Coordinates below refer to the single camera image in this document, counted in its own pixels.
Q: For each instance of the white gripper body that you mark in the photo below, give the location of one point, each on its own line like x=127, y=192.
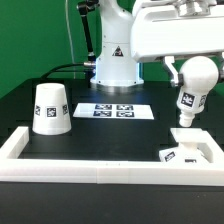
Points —
x=159, y=30

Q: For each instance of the white marker tag sheet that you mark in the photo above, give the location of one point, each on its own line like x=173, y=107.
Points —
x=113, y=111

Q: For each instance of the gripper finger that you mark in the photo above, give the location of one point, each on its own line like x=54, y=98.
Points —
x=176, y=79
x=221, y=67

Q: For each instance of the white lamp base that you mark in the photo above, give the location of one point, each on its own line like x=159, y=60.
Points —
x=187, y=150

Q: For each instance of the white lamp bulb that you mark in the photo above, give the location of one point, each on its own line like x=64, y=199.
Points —
x=200, y=75

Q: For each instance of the white lamp shade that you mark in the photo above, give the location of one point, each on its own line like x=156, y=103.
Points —
x=51, y=111

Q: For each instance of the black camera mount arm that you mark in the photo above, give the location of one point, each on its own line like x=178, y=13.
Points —
x=84, y=7

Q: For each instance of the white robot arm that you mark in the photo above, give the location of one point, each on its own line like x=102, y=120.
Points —
x=115, y=66

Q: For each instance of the white U-shaped frame barrier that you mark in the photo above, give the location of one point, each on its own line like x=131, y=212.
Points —
x=15, y=169

